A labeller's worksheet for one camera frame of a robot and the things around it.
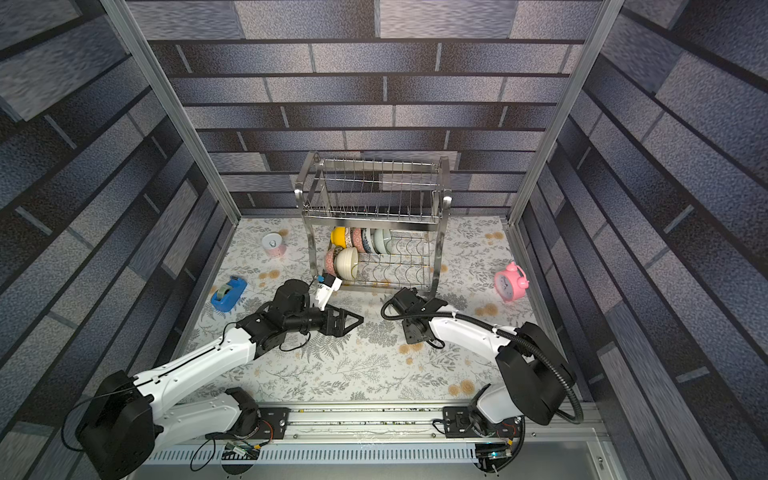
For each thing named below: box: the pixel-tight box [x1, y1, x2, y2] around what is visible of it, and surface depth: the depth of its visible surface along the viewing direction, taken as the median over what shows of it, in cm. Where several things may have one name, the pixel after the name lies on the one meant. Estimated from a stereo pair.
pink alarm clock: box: [493, 261, 530, 302], surface depth 93 cm
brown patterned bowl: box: [353, 227, 364, 253], surface depth 101 cm
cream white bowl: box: [334, 247, 359, 281], surface depth 94 cm
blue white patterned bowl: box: [362, 228, 374, 254], surface depth 101 cm
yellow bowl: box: [331, 226, 347, 249], surface depth 103 cm
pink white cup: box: [262, 231, 287, 258], surface depth 109 cm
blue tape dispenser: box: [210, 276, 248, 312], surface depth 96 cm
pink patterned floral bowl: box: [325, 248, 336, 276], surface depth 94 cm
